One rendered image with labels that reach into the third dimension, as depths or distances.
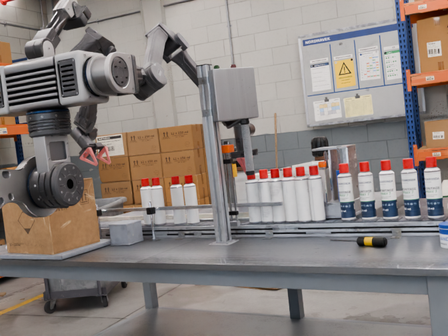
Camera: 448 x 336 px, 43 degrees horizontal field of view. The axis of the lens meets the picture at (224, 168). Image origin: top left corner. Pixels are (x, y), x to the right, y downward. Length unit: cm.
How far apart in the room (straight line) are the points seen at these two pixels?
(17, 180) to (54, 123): 21
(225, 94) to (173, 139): 362
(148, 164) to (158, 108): 172
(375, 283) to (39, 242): 132
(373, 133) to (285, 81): 117
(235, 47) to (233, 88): 492
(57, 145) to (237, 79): 69
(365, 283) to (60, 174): 97
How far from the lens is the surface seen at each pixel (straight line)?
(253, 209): 223
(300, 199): 214
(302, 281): 175
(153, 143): 579
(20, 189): 188
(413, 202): 202
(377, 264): 166
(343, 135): 660
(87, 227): 241
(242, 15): 705
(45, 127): 185
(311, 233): 212
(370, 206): 206
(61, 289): 474
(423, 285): 165
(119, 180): 599
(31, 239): 241
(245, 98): 214
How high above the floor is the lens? 122
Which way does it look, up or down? 3 degrees down
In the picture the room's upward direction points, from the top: 6 degrees counter-clockwise
